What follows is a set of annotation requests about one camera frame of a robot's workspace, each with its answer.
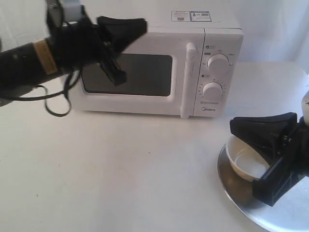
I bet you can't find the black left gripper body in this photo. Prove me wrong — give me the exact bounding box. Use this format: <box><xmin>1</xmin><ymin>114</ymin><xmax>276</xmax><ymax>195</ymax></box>
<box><xmin>48</xmin><ymin>16</ymin><xmax>127</xmax><ymax>86</ymax></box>

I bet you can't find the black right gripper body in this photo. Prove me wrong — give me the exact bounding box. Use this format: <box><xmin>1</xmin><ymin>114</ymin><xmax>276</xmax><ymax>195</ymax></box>
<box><xmin>252</xmin><ymin>117</ymin><xmax>309</xmax><ymax>206</ymax></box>

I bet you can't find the white ceramic bowl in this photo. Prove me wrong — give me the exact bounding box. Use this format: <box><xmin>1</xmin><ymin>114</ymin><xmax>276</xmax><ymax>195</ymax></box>
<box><xmin>225</xmin><ymin>135</ymin><xmax>270</xmax><ymax>182</ymax></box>

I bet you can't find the white microwave door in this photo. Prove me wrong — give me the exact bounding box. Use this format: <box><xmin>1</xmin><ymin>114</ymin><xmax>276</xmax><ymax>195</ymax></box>
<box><xmin>70</xmin><ymin>27</ymin><xmax>205</xmax><ymax>118</ymax></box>

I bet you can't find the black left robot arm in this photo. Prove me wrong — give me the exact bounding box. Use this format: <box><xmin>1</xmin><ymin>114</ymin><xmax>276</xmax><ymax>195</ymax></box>
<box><xmin>0</xmin><ymin>16</ymin><xmax>147</xmax><ymax>101</ymax></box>

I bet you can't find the white microwave oven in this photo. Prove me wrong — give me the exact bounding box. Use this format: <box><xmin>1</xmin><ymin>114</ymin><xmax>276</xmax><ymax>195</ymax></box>
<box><xmin>67</xmin><ymin>10</ymin><xmax>244</xmax><ymax>120</ymax></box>

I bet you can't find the round metal plate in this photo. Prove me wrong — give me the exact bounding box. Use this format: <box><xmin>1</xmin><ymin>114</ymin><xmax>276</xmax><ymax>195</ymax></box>
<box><xmin>217</xmin><ymin>147</ymin><xmax>309</xmax><ymax>232</ymax></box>

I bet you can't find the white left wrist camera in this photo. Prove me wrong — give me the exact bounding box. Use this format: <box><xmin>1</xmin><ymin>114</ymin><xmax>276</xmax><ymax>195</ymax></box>
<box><xmin>46</xmin><ymin>0</ymin><xmax>83</xmax><ymax>28</ymax></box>

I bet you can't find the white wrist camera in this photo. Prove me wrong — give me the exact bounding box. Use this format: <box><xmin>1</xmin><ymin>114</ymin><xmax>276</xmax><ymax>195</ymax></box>
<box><xmin>46</xmin><ymin>0</ymin><xmax>83</xmax><ymax>28</ymax></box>
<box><xmin>301</xmin><ymin>90</ymin><xmax>309</xmax><ymax>126</ymax></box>

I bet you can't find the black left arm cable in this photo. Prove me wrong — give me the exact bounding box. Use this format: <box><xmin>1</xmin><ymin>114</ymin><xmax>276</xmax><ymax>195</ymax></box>
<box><xmin>0</xmin><ymin>70</ymin><xmax>80</xmax><ymax>119</ymax></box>

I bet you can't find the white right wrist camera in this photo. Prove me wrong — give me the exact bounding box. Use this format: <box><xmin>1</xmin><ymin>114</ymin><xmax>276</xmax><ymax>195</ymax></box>
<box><xmin>301</xmin><ymin>90</ymin><xmax>309</xmax><ymax>126</ymax></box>

